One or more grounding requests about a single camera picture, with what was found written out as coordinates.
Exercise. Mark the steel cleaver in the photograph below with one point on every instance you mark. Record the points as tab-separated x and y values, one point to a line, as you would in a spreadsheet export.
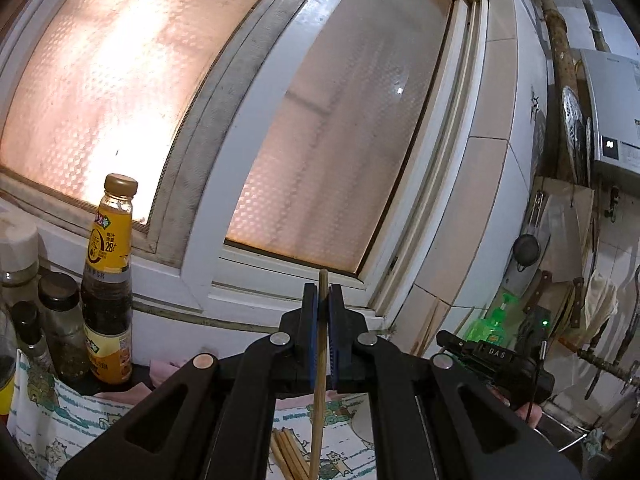
555	245

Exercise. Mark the hanging metal strainer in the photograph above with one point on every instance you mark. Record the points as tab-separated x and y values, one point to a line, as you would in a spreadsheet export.
572	130

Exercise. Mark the white framed frosted window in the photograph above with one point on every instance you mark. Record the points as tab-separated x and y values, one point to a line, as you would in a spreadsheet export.
225	110

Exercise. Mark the hanging beige rag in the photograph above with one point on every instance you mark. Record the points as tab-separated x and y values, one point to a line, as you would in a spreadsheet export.
600	305

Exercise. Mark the green dish soap bottle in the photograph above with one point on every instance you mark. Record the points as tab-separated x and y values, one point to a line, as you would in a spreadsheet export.
492	327

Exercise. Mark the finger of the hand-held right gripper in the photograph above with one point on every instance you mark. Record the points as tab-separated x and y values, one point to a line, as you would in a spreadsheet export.
452	342

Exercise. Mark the small black cap bottle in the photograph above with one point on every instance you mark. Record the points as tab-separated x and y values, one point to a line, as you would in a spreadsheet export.
32	335

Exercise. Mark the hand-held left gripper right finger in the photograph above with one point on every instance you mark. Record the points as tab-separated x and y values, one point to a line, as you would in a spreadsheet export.
334	347

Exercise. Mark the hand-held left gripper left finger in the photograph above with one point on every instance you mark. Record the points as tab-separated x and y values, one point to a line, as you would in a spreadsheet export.
312	345

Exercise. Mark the pink cloth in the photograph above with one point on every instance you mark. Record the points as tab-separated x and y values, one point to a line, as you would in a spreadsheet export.
165	372

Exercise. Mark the white lid jar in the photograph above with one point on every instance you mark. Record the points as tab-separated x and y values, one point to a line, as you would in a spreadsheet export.
17	260

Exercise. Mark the yellow label sauce bottle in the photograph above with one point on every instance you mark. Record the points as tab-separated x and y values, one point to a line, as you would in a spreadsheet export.
107	280

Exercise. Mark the wooden rolling pin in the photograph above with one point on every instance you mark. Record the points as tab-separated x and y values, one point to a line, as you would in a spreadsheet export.
560	60

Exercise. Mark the metal faucet pipe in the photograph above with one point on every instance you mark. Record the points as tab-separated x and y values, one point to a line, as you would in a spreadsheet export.
607	365

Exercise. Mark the cat printed cloth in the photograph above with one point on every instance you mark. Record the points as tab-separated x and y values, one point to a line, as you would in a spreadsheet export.
60	420

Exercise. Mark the black round ladle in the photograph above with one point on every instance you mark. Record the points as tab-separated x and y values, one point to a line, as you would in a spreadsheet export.
526	251

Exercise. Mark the dark lid spice jar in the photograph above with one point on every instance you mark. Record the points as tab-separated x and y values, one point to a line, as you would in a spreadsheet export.
65	330

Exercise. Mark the grey water heater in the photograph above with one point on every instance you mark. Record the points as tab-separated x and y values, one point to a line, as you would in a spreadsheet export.
612	110

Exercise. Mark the bamboo chopstick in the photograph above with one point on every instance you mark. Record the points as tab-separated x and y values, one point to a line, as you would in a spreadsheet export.
320	410

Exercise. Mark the person's right hand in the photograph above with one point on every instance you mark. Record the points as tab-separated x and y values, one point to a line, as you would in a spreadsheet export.
529	414

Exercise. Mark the bunch of bamboo chopsticks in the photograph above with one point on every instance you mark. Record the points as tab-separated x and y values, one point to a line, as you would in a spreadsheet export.
290	455

